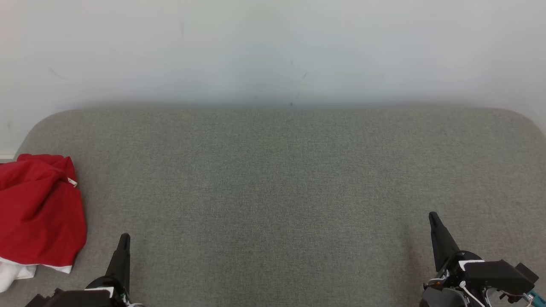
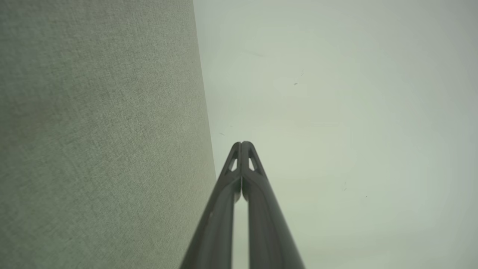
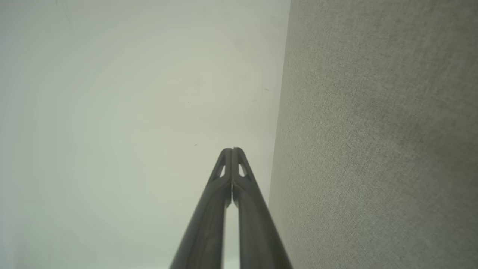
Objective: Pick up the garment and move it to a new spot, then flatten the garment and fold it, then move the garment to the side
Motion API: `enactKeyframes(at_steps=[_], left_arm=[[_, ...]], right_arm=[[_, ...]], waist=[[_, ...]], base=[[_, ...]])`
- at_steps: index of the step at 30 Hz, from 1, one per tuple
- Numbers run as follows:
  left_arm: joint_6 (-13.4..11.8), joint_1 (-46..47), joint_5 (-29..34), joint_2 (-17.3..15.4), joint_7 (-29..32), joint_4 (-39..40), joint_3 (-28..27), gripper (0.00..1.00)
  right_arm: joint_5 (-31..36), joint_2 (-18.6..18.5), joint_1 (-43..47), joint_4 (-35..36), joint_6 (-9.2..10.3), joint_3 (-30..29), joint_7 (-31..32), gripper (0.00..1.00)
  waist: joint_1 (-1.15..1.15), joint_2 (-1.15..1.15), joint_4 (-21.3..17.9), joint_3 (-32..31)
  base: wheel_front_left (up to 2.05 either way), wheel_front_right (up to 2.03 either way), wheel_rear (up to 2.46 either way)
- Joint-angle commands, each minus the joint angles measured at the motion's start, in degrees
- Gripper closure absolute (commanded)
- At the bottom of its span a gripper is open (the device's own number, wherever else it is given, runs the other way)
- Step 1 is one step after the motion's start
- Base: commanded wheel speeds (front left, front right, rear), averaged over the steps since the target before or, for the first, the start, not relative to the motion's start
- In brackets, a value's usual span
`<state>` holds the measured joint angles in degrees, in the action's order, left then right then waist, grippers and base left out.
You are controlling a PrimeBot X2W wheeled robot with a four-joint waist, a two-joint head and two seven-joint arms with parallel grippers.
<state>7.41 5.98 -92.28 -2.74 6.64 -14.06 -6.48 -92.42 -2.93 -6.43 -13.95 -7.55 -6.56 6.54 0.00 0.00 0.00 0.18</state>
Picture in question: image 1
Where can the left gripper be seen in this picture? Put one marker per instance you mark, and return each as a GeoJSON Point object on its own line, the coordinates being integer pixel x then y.
{"type": "Point", "coordinates": [119, 294]}

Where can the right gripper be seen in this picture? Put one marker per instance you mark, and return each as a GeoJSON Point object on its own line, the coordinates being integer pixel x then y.
{"type": "Point", "coordinates": [443, 296]}

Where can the red basketball shorts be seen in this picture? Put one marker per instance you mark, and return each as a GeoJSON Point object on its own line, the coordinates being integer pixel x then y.
{"type": "Point", "coordinates": [38, 213]}

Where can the grey fabric sofa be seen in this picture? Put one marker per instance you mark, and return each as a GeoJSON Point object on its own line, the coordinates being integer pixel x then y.
{"type": "Point", "coordinates": [273, 204]}

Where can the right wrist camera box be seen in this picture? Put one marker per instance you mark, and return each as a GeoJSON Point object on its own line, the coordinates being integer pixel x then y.
{"type": "Point", "coordinates": [499, 275]}

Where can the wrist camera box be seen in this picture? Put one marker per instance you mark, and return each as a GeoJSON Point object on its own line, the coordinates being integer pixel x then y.
{"type": "Point", "coordinates": [68, 299]}
{"type": "Point", "coordinates": [499, 275]}

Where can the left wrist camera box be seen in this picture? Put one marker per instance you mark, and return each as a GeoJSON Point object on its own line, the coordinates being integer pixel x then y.
{"type": "Point", "coordinates": [68, 299]}

